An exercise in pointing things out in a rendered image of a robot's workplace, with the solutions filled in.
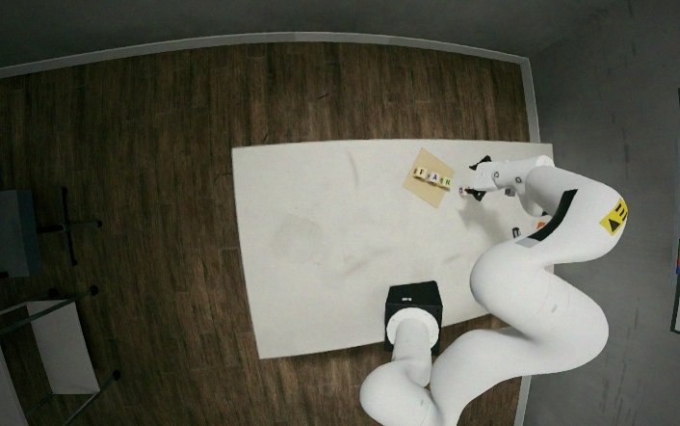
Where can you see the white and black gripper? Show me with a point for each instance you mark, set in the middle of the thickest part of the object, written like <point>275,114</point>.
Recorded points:
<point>484,179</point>

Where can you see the tan square mat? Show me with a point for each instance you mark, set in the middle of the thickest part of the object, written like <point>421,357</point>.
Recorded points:
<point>431,193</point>

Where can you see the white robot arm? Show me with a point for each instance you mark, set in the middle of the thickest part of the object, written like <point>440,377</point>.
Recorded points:
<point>560,327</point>

